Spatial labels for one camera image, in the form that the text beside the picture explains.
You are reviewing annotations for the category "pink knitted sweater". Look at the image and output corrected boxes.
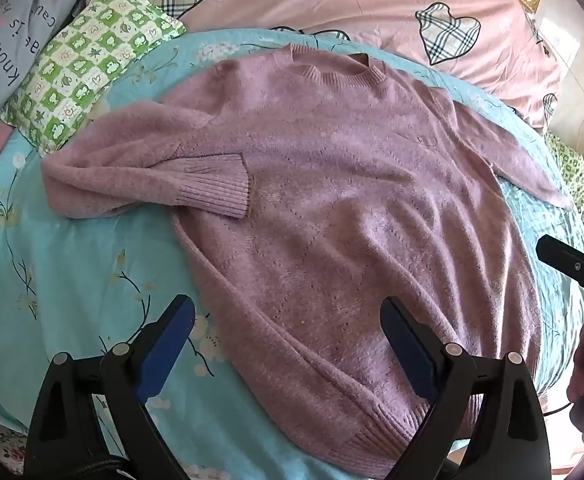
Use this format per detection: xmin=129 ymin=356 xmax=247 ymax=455
xmin=40 ymin=43 xmax=575 ymax=467

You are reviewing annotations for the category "pink quilt with plaid hearts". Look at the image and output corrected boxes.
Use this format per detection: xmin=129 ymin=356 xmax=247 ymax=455
xmin=84 ymin=0 xmax=568 ymax=133

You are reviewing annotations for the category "green checkered pillow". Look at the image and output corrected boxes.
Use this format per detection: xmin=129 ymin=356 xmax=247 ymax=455
xmin=0 ymin=0 xmax=189 ymax=156

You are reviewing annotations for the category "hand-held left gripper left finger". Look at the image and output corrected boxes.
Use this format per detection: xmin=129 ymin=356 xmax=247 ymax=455
xmin=24 ymin=294 xmax=197 ymax=480

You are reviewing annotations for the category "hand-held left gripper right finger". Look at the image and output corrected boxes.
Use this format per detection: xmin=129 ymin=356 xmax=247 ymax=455
xmin=380 ymin=296 xmax=554 ymax=480

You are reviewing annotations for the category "grey printed pillow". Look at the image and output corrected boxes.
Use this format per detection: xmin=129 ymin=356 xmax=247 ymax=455
xmin=0 ymin=0 xmax=90 ymax=116

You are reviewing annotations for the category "green patterned pillow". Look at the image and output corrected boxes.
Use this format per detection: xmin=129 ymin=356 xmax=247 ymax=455
xmin=546 ymin=132 xmax=584 ymax=216

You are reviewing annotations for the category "black cable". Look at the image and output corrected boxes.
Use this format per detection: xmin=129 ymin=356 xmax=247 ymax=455
xmin=542 ymin=399 xmax=574 ymax=417

